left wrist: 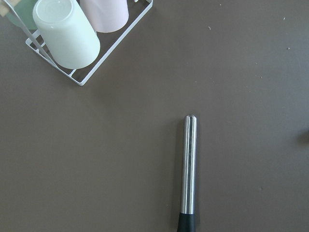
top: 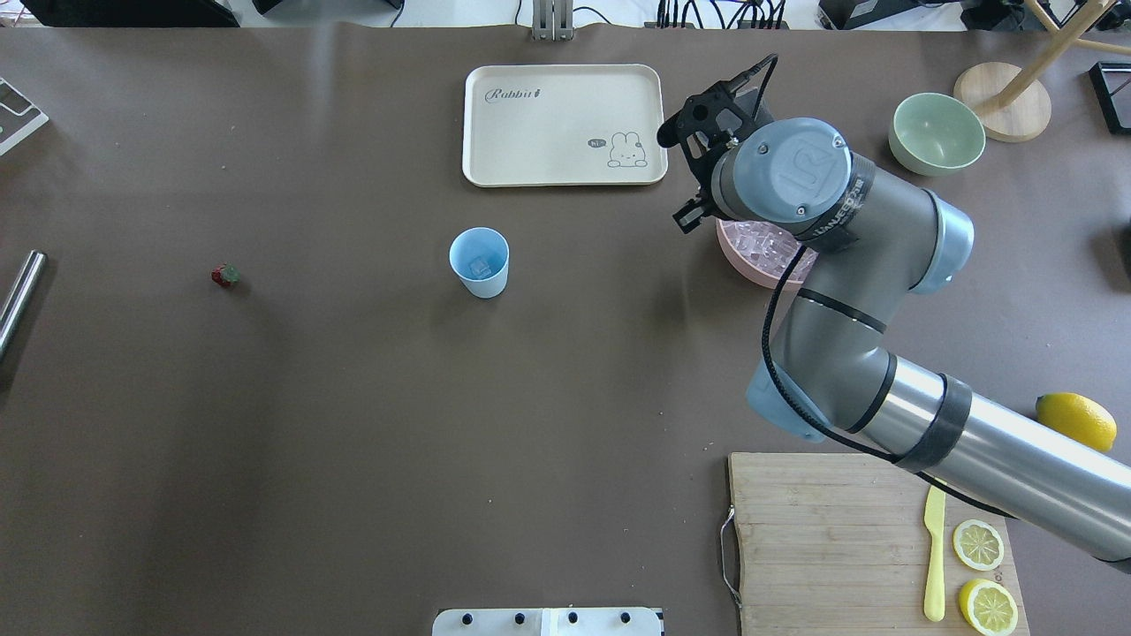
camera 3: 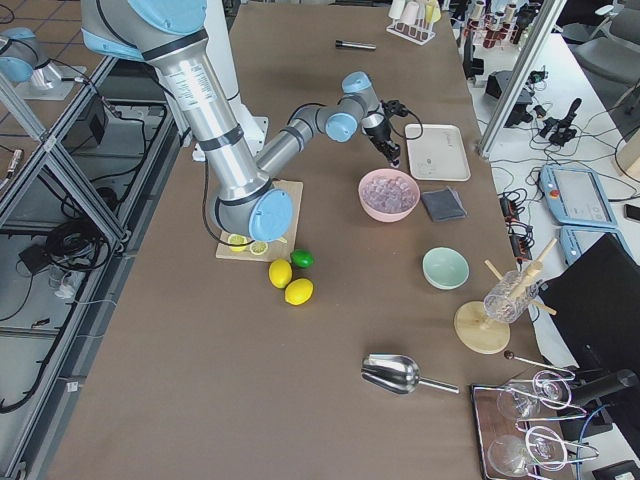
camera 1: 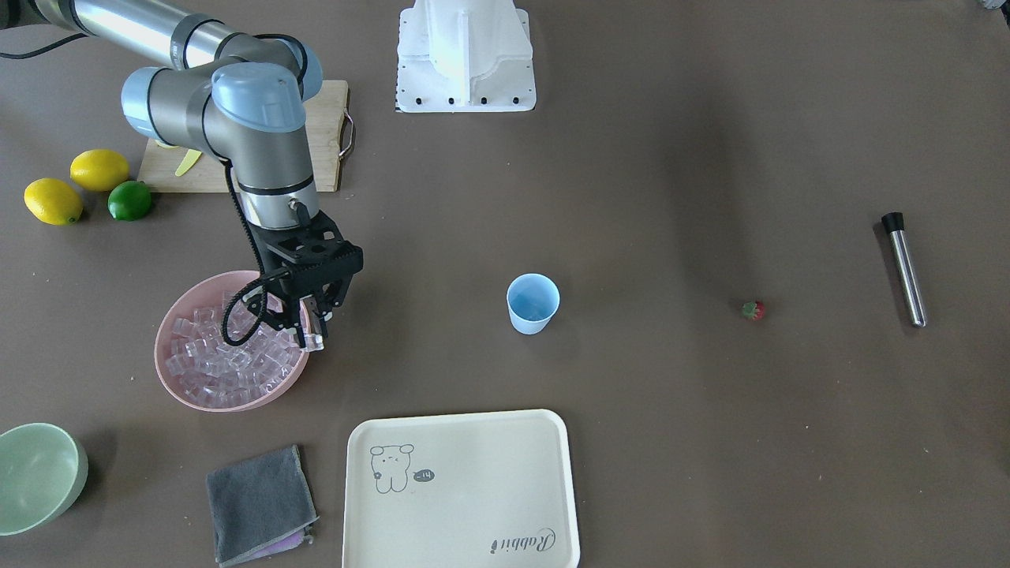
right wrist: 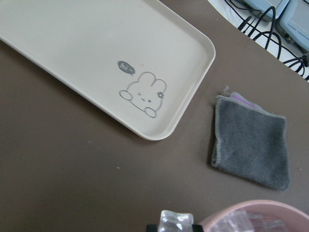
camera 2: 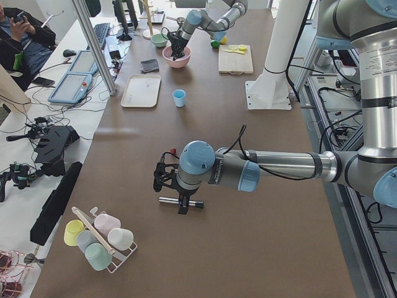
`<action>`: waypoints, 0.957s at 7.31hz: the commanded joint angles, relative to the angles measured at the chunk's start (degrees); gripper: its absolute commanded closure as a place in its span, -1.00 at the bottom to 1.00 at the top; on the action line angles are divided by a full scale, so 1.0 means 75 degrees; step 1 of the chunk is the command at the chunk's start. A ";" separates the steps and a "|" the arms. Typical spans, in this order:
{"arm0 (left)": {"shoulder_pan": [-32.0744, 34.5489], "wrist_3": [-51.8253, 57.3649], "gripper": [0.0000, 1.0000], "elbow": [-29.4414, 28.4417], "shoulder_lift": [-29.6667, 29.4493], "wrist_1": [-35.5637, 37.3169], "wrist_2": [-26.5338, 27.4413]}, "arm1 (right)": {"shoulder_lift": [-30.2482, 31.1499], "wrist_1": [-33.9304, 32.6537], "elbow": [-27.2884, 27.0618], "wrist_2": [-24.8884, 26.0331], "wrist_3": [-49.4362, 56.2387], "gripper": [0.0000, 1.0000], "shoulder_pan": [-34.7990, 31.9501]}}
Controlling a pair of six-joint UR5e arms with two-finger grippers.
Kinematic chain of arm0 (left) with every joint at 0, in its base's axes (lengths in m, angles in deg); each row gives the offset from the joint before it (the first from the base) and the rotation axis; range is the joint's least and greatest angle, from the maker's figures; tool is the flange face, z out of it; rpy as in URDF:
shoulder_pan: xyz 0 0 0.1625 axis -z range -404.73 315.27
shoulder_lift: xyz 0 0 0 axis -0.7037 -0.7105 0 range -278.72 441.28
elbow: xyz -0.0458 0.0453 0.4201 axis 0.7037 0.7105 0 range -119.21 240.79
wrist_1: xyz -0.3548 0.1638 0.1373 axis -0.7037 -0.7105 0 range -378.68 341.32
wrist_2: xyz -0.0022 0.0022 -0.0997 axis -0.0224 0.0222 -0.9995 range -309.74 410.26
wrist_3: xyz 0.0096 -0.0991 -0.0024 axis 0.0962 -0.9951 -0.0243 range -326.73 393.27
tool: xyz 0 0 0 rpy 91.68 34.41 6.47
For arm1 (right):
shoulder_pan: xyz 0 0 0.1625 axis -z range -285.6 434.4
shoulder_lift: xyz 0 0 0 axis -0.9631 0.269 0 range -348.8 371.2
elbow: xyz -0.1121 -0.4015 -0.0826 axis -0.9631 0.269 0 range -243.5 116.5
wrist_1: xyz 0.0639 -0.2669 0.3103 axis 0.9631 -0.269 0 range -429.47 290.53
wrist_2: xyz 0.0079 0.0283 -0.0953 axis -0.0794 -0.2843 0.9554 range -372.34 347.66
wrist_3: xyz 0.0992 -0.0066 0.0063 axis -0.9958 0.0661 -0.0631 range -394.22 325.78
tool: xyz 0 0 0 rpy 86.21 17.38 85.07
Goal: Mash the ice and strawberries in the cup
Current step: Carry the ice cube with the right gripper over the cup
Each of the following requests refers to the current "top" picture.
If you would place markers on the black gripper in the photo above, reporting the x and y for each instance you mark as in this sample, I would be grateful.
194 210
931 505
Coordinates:
692 215

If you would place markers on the light blue plastic cup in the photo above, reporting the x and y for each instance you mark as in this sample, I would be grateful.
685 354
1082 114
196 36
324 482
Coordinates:
487 243

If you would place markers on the clear ice cube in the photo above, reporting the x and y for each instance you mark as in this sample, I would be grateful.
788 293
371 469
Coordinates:
479 268

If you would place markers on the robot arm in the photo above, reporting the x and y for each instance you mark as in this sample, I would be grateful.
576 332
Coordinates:
823 368

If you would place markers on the pink bowl of ice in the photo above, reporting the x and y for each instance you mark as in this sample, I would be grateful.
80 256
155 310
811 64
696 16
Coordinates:
759 251

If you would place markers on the wooden cup stand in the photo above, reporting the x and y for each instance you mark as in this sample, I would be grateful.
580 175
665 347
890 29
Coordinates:
1009 101

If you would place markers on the cream rabbit tray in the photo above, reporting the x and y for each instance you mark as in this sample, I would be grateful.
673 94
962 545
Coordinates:
563 125

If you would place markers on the mint green bowl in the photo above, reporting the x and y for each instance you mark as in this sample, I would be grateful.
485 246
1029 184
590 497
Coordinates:
935 135

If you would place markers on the black framed tray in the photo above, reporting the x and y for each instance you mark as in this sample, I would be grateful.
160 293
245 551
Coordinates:
1110 81

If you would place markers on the wooden cutting board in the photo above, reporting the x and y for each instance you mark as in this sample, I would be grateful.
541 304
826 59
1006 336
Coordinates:
831 543

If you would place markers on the yellow lemon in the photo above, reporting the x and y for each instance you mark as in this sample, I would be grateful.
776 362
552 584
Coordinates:
1078 418

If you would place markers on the lemon slice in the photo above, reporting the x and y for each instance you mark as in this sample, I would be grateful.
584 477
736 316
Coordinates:
988 607
978 545

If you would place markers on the red strawberry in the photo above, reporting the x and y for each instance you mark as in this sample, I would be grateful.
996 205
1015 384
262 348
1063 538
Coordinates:
225 275

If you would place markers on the yellow plastic knife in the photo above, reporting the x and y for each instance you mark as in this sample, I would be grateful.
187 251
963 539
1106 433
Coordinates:
933 592

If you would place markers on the steel muddler black tip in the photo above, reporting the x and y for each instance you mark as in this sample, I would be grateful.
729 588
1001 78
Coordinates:
20 295

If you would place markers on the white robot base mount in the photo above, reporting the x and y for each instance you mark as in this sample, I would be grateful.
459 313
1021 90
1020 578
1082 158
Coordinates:
613 620

